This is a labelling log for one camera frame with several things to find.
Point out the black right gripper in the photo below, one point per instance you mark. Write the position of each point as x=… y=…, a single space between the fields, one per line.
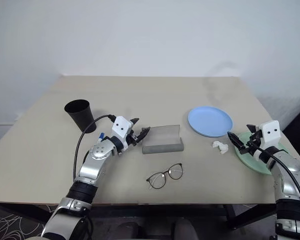
x=253 y=147

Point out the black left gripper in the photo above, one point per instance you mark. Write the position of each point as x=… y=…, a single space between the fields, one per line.
x=134 y=138

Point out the white tissue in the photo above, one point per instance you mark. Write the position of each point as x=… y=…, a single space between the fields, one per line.
x=221 y=147

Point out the light green plate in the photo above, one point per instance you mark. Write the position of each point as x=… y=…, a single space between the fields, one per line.
x=250 y=163

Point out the grey glasses case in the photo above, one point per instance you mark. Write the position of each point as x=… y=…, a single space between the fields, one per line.
x=162 y=147

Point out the blue and white marker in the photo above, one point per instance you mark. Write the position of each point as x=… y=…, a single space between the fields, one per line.
x=100 y=136

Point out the black thin-framed eyeglasses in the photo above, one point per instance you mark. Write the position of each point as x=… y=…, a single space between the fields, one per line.
x=165 y=172

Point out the black plastic cup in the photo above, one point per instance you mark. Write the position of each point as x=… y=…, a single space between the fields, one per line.
x=81 y=115

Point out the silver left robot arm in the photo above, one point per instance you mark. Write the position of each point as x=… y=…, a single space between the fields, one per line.
x=90 y=170

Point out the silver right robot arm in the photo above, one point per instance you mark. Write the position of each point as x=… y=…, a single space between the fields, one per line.
x=290 y=180

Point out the light blue plate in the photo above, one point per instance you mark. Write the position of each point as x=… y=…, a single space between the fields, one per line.
x=210 y=121

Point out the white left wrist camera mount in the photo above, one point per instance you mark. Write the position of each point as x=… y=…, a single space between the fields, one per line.
x=121 y=130

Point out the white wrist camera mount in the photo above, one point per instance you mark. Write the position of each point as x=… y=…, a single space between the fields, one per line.
x=121 y=130
x=271 y=133

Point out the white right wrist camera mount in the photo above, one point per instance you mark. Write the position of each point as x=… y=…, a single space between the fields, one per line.
x=271 y=133

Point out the black metal table frame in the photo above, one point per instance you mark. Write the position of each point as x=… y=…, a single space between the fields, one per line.
x=165 y=210

